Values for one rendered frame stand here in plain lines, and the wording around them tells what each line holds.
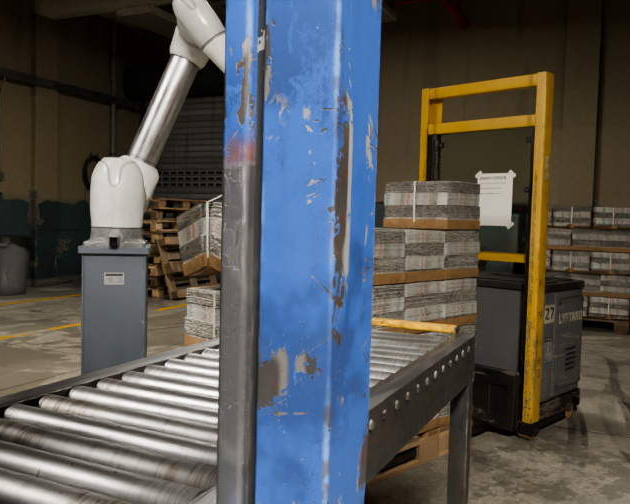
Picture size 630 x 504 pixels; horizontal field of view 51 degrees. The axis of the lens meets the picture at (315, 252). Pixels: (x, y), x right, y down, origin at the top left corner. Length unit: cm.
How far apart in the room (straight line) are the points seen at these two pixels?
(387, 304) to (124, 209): 122
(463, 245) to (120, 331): 174
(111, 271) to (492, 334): 233
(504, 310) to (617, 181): 543
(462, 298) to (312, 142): 286
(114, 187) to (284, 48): 168
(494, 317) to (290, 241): 339
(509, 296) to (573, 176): 533
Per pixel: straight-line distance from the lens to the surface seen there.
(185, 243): 245
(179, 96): 233
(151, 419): 104
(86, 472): 86
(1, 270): 926
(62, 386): 125
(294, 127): 41
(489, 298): 377
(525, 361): 354
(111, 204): 207
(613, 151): 902
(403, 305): 288
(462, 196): 320
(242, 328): 43
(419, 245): 293
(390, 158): 954
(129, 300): 207
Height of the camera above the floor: 110
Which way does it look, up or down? 3 degrees down
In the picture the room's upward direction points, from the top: 2 degrees clockwise
